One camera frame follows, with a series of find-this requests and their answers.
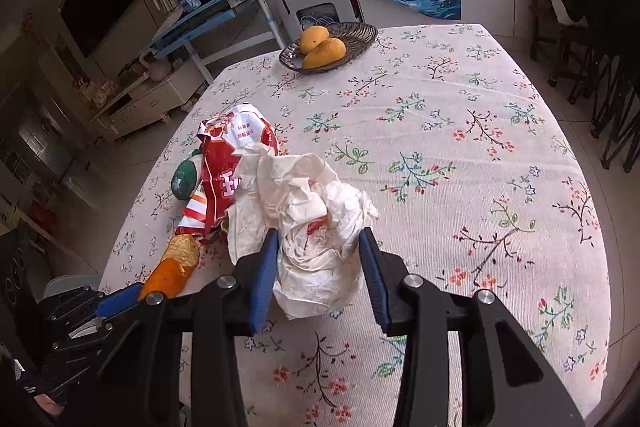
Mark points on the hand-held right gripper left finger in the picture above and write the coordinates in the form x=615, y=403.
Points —
x=262, y=287

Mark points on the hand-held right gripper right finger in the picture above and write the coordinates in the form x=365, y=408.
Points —
x=376, y=287

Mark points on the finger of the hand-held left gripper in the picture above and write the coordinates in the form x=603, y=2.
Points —
x=85, y=344
x=117, y=302

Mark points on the white wrapping paper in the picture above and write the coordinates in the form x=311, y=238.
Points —
x=310, y=217

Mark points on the grey rounded object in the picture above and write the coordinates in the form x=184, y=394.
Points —
x=70, y=284

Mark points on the red snack bag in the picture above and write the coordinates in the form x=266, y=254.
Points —
x=225, y=167

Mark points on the dark green vegetable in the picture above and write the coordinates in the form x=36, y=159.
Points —
x=185, y=179

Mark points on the floral tablecloth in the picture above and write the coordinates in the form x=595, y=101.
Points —
x=450, y=132

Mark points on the white television cabinet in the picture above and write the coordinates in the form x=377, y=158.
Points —
x=150, y=102

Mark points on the pink flower bunch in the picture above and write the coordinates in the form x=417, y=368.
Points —
x=97, y=89

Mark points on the white ceramic jug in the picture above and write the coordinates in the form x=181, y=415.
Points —
x=159, y=69

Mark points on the yellow mango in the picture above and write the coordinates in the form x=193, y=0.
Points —
x=325, y=54
x=312, y=38

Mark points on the dark woven basket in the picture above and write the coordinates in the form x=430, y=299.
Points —
x=357, y=39

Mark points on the blue study desk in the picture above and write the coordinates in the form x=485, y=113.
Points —
x=200, y=14

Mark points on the light blue small box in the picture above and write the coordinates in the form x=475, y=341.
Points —
x=192, y=3

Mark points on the dark wooden chair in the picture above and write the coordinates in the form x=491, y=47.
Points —
x=542, y=37

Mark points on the black folding chair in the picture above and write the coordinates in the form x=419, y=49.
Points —
x=610, y=97

